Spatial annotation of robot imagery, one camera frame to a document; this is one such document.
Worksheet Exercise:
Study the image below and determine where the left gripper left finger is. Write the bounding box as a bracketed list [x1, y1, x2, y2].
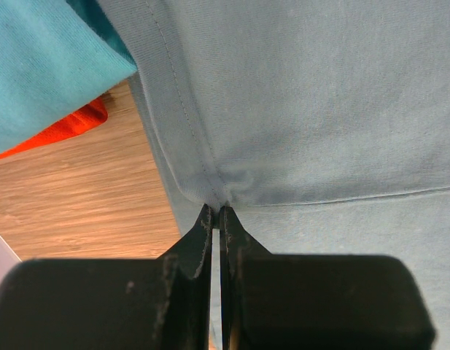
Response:
[0, 206, 213, 349]

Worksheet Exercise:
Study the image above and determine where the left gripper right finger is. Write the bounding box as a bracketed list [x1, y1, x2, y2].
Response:
[220, 206, 436, 349]

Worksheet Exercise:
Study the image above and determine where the grey blue t shirt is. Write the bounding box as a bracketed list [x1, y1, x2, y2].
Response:
[100, 1, 450, 349]

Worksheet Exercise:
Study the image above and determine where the folded orange t shirt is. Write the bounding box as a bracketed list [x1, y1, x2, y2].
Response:
[0, 97, 108, 160]

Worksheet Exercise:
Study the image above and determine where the folded turquoise t shirt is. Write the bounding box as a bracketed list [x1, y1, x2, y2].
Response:
[0, 1, 137, 153]

